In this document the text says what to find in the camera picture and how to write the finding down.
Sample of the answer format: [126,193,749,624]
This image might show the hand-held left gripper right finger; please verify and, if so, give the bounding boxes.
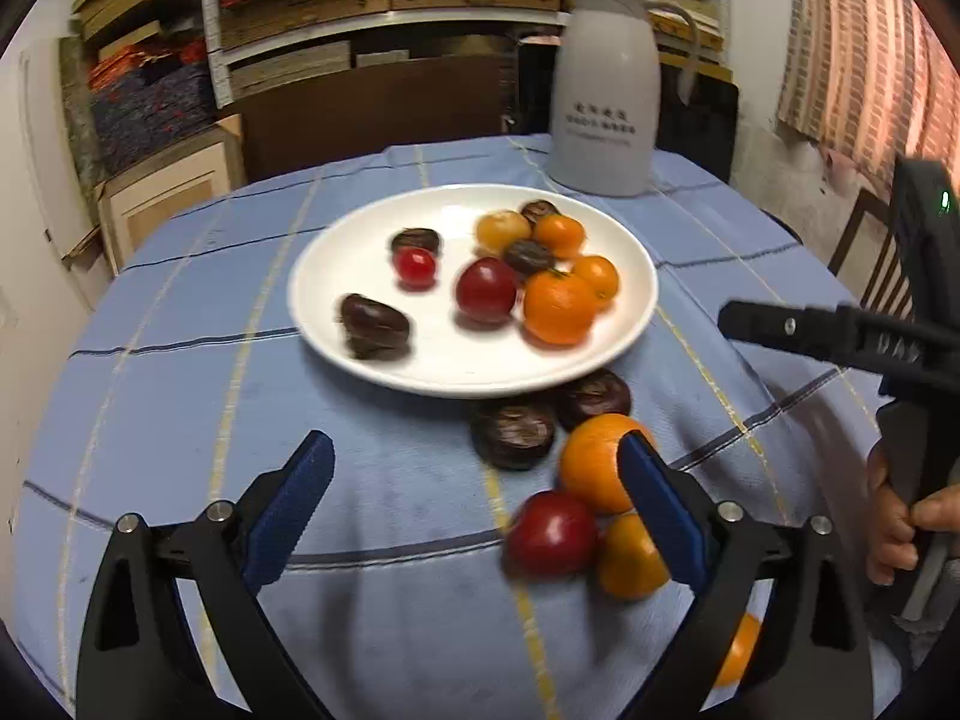
[617,430,876,720]

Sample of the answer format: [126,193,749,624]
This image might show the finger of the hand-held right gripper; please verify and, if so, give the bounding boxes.
[717,300,863,370]

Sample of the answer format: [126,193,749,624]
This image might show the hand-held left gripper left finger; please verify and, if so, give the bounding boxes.
[75,430,336,720]

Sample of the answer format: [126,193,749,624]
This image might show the smooth orange fruit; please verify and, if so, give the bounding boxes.
[712,613,762,689]
[559,413,658,515]
[596,513,672,601]

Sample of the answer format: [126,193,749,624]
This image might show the red plum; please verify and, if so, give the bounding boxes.
[506,490,599,578]
[455,256,520,326]

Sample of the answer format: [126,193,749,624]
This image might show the small orange kumquat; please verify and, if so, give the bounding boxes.
[532,214,586,260]
[571,255,621,304]

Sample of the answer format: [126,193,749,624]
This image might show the large dark water chestnut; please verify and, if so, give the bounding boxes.
[339,293,412,361]

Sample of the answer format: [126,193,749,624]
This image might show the large orange tangerine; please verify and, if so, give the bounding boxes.
[523,270,597,347]

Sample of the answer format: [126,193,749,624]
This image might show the white oval plate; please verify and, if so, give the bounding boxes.
[289,184,659,398]

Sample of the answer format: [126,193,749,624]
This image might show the red cherry tomato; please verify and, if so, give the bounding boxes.
[393,247,439,290]

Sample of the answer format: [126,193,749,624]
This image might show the pale yellow fruit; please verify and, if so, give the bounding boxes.
[476,211,533,256]

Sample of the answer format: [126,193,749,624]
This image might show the person's right hand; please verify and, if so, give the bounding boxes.
[865,437,960,587]

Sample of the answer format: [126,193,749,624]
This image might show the dark slatted wooden chair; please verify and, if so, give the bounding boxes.
[827,187,912,320]

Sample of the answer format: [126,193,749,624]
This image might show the blue checked tablecloth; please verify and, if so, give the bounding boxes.
[11,133,908,720]

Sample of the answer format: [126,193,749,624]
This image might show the black chair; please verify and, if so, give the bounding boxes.
[652,75,741,185]

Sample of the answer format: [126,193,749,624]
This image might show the patterned curtain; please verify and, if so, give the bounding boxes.
[776,0,960,200]

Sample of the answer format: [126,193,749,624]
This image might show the white thermos jug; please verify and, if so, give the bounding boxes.
[547,0,702,197]

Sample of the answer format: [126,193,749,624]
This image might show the light wooden cabinet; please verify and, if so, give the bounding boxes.
[94,114,248,275]

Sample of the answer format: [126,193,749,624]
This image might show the stack of patterned fabric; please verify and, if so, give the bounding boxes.
[86,41,218,181]

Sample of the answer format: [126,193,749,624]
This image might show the white shelf with wooden boards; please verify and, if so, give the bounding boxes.
[199,0,734,110]

